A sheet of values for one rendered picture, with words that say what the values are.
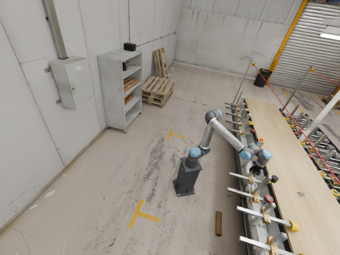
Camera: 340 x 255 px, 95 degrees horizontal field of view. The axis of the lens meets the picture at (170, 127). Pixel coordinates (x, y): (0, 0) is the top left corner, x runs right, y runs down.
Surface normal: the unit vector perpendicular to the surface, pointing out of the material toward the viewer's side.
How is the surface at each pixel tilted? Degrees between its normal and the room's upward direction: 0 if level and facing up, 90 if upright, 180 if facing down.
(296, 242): 0
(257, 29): 90
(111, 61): 90
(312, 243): 0
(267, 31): 90
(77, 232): 0
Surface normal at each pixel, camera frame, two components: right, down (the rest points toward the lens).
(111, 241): 0.13, -0.79
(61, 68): -0.25, 0.56
